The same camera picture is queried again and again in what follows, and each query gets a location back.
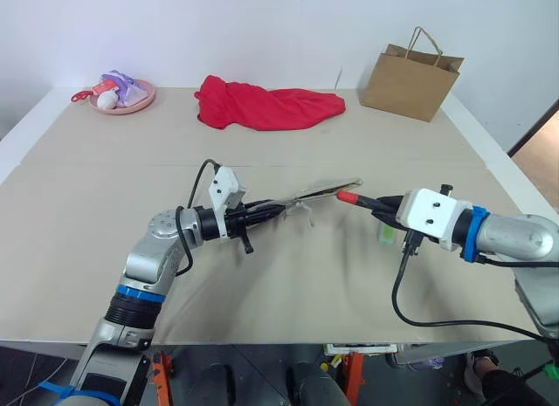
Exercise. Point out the brown paper bag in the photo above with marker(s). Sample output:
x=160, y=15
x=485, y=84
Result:
x=406, y=85

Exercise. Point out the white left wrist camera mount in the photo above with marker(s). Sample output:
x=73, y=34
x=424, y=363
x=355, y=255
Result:
x=225, y=183

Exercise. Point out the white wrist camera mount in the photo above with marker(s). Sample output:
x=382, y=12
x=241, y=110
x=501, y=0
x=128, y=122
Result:
x=225, y=183
x=430, y=214

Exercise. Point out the red cloth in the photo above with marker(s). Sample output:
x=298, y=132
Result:
x=266, y=105

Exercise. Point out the clear grid zipper pouch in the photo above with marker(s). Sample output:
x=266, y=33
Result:
x=325, y=188

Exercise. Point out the person's dark trouser leg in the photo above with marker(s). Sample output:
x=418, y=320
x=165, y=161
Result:
x=519, y=390

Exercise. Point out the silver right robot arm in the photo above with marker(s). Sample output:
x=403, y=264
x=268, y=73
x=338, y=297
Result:
x=515, y=240

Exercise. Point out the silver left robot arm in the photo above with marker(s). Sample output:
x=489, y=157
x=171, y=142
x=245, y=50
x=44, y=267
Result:
x=144, y=257

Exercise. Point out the person's white black shoe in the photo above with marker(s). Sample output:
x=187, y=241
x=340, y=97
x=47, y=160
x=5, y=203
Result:
x=480, y=371

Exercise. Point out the dark rounded shape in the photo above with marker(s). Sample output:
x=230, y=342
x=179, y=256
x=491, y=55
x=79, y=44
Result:
x=314, y=386

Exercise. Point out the red capped black marker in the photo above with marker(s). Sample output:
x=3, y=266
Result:
x=348, y=197

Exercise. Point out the pink plate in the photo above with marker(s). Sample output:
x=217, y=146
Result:
x=140, y=101

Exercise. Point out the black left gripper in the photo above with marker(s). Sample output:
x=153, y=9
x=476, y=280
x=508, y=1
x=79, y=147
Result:
x=239, y=220

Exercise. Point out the white tray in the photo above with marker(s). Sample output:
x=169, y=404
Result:
x=362, y=348

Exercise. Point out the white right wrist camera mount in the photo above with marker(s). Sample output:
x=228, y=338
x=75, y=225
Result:
x=430, y=214

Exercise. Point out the white round toy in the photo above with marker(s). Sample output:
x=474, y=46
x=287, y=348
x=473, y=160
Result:
x=107, y=100

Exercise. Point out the orange clamp stand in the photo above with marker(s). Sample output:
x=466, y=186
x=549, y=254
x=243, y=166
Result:
x=162, y=375
x=354, y=375

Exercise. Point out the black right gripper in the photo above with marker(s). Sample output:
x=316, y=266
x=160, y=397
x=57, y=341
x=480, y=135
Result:
x=411, y=242

